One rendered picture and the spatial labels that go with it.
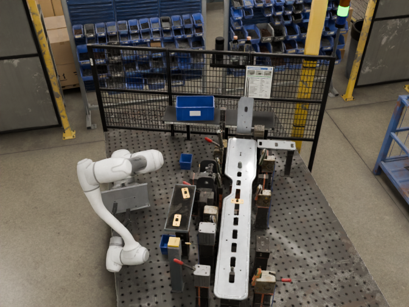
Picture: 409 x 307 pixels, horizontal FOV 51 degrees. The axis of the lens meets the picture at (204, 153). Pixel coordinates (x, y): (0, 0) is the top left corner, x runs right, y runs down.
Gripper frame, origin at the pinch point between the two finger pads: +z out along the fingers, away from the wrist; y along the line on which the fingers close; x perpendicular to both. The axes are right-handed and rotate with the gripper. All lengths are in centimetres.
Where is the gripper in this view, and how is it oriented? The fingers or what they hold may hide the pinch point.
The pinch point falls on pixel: (122, 207)
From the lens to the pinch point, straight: 293.4
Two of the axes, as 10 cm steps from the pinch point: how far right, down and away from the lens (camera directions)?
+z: 0.6, -9.1, 4.0
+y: 4.7, 3.8, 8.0
